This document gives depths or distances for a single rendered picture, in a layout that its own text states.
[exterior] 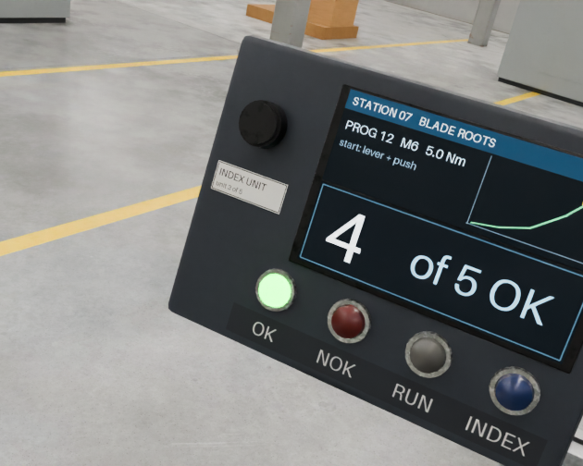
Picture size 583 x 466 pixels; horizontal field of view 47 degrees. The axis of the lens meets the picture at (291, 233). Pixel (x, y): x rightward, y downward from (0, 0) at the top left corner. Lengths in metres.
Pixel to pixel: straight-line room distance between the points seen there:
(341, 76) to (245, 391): 1.77
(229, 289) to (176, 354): 1.79
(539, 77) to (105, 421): 6.89
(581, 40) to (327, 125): 7.65
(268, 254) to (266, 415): 1.64
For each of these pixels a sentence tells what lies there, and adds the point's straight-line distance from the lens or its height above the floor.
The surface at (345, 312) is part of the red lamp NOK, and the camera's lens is 0.40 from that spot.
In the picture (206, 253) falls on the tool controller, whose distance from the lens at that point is 0.44.
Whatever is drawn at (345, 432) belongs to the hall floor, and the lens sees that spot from 2.07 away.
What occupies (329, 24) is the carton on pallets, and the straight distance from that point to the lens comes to 8.49.
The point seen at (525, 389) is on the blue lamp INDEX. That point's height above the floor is 1.12.
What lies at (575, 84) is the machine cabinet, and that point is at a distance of 8.07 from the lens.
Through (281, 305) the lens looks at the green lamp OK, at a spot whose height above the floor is 1.11.
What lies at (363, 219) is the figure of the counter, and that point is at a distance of 0.40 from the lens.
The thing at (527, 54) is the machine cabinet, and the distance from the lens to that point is 8.19.
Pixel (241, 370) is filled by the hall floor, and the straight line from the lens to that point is 2.20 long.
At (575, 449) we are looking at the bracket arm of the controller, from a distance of 0.49.
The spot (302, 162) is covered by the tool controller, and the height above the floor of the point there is 1.19.
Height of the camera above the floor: 1.33
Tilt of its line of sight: 25 degrees down
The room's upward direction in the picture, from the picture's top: 12 degrees clockwise
